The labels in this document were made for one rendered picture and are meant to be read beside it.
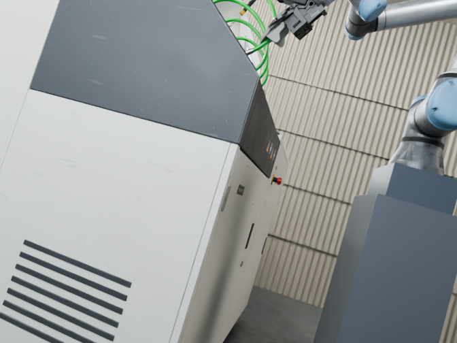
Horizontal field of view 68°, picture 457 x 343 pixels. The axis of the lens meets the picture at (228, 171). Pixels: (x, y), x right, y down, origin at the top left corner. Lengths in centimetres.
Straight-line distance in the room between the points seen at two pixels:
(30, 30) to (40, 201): 46
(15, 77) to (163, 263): 63
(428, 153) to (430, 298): 39
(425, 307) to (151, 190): 75
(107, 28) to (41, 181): 41
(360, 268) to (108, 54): 85
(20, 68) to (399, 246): 110
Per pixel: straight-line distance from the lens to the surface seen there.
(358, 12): 115
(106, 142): 86
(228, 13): 171
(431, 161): 111
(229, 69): 80
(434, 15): 130
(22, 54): 110
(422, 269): 105
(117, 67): 91
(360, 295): 101
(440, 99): 101
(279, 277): 304
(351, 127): 314
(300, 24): 116
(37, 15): 112
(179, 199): 76
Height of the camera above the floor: 68
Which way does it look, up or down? 3 degrees up
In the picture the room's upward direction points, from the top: 17 degrees clockwise
